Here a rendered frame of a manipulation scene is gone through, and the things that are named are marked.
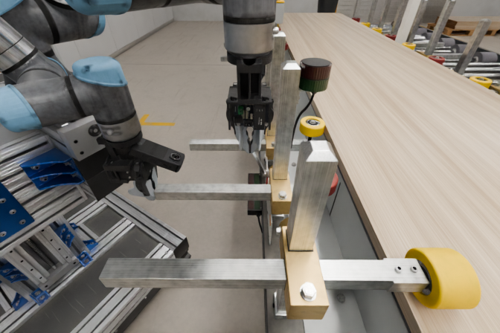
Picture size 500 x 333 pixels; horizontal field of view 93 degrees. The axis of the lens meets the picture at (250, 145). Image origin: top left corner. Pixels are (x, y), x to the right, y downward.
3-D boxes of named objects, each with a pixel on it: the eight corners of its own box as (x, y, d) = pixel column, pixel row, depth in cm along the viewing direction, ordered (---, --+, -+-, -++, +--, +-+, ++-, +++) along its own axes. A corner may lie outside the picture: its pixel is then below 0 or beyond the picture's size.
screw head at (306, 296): (300, 301, 30) (302, 297, 29) (298, 284, 32) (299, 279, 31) (318, 302, 30) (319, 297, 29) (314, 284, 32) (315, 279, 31)
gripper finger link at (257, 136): (249, 166, 47) (249, 128, 41) (250, 149, 52) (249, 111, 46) (265, 167, 47) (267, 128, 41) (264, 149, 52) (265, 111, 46)
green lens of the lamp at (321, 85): (299, 92, 46) (300, 81, 44) (295, 80, 50) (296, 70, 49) (330, 92, 46) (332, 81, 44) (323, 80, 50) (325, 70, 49)
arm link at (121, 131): (141, 106, 51) (126, 127, 45) (147, 125, 54) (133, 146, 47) (107, 106, 51) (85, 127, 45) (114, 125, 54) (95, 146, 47)
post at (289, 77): (269, 221, 73) (283, 65, 44) (268, 212, 75) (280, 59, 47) (281, 221, 73) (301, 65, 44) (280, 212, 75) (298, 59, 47)
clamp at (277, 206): (271, 214, 59) (271, 201, 56) (268, 176, 70) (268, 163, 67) (293, 214, 59) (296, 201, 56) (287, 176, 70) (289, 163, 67)
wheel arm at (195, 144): (190, 152, 84) (188, 143, 81) (192, 147, 86) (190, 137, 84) (314, 153, 83) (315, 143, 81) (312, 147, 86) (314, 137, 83)
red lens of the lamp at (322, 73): (300, 79, 44) (303, 68, 43) (296, 68, 49) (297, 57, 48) (333, 79, 44) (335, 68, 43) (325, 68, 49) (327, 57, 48)
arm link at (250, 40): (225, 15, 37) (277, 15, 37) (227, 46, 40) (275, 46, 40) (220, 24, 31) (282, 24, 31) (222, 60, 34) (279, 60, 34)
